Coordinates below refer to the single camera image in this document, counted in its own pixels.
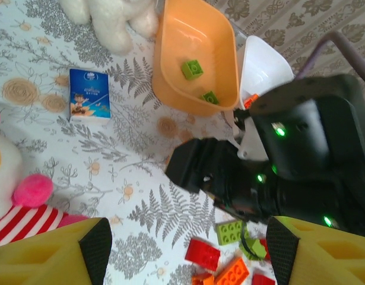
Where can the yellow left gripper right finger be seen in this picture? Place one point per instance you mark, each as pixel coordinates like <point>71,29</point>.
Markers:
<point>324,258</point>

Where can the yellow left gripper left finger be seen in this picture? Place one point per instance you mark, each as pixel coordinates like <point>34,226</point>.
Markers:
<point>45,261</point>

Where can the small red lego brick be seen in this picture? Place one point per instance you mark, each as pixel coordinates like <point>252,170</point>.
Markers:
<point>262,280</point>

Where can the curved orange lego brick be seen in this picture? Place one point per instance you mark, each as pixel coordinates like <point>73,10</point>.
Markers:
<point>203,280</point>
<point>250,102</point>

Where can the small green lego brick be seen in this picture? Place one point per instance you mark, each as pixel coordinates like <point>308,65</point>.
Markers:
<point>192,69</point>
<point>210,98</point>
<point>256,250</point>

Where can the long orange lego brick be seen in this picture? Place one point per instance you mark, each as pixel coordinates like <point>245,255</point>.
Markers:
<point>232,273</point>

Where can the large green lego brick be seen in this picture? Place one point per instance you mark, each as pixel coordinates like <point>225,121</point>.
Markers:
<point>228,233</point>

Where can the pink striped plush toy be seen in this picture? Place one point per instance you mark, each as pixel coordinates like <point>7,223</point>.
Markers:
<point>31,190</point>

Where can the white plastic bin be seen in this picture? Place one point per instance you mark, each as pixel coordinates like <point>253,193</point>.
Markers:
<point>259,65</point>

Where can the floral tablecloth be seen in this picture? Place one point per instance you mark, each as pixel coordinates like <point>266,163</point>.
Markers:
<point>140,178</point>

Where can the orange plastic bin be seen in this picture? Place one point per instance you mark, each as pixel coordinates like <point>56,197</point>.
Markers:
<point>170,59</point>

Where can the blue milk carton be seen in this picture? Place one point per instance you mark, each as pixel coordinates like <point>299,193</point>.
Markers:
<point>90,98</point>

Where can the white plush dog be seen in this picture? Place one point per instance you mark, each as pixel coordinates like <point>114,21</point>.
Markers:
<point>111,23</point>

